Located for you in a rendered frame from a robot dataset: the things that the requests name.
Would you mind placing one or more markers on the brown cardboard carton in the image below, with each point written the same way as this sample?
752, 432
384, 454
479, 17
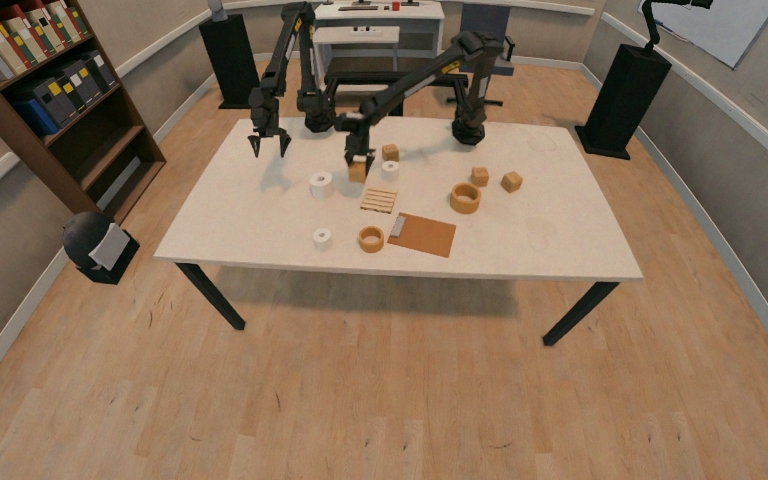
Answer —
479, 176
357, 170
511, 182
390, 153

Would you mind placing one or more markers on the small wooden pallet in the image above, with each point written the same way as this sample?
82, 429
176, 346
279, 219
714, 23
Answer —
379, 197

